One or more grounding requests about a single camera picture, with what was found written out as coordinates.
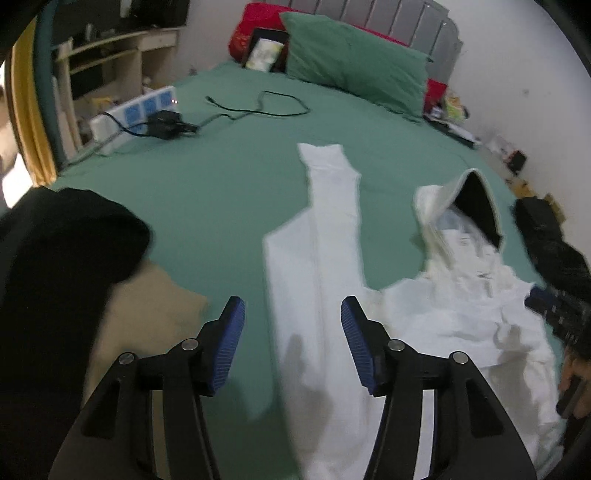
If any black clothes pile at right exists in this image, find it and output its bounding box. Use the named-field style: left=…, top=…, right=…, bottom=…
left=513, top=197, right=590, bottom=301

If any white hooded sweatshirt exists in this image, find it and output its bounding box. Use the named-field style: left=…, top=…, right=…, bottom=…
left=263, top=144, right=563, bottom=479

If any black charging cable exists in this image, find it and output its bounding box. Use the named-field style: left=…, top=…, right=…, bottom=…
left=193, top=90, right=311, bottom=128

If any green bed sheet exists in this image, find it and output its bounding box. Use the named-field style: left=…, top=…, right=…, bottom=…
left=58, top=63, right=537, bottom=479

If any green pillow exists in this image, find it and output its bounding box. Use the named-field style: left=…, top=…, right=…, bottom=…
left=280, top=11, right=429, bottom=120

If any black power adapter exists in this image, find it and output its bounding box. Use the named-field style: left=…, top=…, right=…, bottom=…
left=146, top=110, right=199, bottom=140

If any black framed picture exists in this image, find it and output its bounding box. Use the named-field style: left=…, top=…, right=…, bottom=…
left=242, top=28, right=290, bottom=73

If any teal yellow curtain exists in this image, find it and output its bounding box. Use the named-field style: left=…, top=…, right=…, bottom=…
left=6, top=1, right=67, bottom=187

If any right hand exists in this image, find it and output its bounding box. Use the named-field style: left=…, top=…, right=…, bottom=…
left=558, top=350, right=590, bottom=419

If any black garment at left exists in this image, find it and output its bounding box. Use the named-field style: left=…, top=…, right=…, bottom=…
left=1, top=187, right=151, bottom=479

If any white blue power strip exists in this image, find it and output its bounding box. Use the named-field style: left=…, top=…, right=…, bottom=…
left=89, top=86, right=179, bottom=155

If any books and snacks pile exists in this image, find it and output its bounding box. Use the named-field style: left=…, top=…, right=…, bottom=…
left=424, top=89, right=482, bottom=149

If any red pillow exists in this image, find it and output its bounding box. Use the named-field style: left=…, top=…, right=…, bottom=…
left=228, top=2, right=448, bottom=110

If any beige garment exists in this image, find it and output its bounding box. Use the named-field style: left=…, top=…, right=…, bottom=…
left=81, top=258, right=212, bottom=411

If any beige wooden desk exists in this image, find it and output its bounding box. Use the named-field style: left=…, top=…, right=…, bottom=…
left=53, top=27, right=181, bottom=152

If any grey padded headboard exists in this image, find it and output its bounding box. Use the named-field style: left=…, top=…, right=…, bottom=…
left=279, top=0, right=463, bottom=83

